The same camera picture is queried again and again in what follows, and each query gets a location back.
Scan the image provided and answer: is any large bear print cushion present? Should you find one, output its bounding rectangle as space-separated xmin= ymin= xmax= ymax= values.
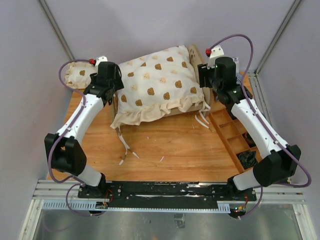
xmin=109 ymin=44 xmax=212 ymax=166

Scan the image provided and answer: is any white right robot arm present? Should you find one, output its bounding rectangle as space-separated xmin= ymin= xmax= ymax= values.
xmin=197 ymin=56 xmax=301 ymax=200

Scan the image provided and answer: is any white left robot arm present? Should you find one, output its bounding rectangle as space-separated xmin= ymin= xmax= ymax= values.
xmin=44 ymin=56 xmax=124 ymax=198

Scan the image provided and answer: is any small bear print pillow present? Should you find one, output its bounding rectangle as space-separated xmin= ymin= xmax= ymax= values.
xmin=64 ymin=61 xmax=97 ymax=90

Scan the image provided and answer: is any blue striped cloth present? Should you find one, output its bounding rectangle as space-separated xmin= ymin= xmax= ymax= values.
xmin=233 ymin=57 xmax=243 ymax=85

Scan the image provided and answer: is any wooden compartment tray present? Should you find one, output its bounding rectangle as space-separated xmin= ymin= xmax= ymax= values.
xmin=209 ymin=109 xmax=262 ymax=173

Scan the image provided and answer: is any black orange rolled fabric item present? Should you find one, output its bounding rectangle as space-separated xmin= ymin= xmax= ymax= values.
xmin=243 ymin=132 xmax=255 ymax=148

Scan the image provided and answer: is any dark rolled fabric item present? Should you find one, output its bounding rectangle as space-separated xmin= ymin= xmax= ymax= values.
xmin=238 ymin=151 xmax=258 ymax=169

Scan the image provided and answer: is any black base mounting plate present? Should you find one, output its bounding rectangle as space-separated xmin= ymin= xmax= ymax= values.
xmin=78 ymin=181 xmax=257 ymax=207

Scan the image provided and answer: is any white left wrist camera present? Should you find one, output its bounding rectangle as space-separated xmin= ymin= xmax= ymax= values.
xmin=94 ymin=55 xmax=108 ymax=68

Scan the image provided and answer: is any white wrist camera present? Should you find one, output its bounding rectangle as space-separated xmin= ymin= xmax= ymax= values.
xmin=94 ymin=55 xmax=108 ymax=68
xmin=207 ymin=45 xmax=225 ymax=68

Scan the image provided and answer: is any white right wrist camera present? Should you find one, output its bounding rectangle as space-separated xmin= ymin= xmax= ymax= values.
xmin=207 ymin=45 xmax=225 ymax=68

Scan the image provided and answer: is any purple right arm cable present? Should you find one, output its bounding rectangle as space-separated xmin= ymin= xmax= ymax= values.
xmin=208 ymin=34 xmax=313 ymax=221

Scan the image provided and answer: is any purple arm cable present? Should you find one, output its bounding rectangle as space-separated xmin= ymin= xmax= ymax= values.
xmin=44 ymin=59 xmax=111 ymax=232
xmin=208 ymin=34 xmax=313 ymax=221

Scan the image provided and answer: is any left aluminium frame post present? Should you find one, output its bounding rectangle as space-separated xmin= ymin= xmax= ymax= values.
xmin=37 ymin=0 xmax=75 ymax=60

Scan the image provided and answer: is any aluminium frame post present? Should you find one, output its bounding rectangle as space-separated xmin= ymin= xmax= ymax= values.
xmin=37 ymin=0 xmax=75 ymax=60
xmin=254 ymin=0 xmax=304 ymax=76

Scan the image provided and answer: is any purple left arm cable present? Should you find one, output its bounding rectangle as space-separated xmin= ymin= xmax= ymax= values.
xmin=44 ymin=59 xmax=111 ymax=232

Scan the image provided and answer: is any right aluminium frame post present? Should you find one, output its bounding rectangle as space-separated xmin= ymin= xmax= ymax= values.
xmin=254 ymin=0 xmax=304 ymax=76

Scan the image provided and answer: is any grey slotted cable duct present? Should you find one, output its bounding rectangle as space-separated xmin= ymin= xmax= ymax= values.
xmin=42 ymin=200 xmax=231 ymax=214

